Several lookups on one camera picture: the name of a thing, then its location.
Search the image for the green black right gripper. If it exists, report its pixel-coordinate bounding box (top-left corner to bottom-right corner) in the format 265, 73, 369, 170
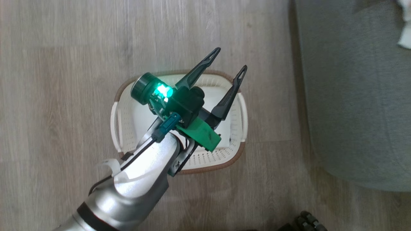
131, 47, 248, 152

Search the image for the grey fabric sofa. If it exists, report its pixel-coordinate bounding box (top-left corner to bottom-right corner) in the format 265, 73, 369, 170
294, 0, 411, 192

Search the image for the white laundry basket brown rim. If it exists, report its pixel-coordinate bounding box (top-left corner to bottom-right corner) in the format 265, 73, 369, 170
110, 70, 249, 175

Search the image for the white garment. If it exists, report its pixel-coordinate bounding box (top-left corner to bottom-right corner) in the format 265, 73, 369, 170
396, 0, 411, 50

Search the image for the black cable teal connector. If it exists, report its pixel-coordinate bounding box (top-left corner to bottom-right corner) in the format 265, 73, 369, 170
88, 112, 182, 196

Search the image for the thin black cable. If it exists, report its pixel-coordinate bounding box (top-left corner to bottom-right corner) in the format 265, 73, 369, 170
169, 138, 198, 177

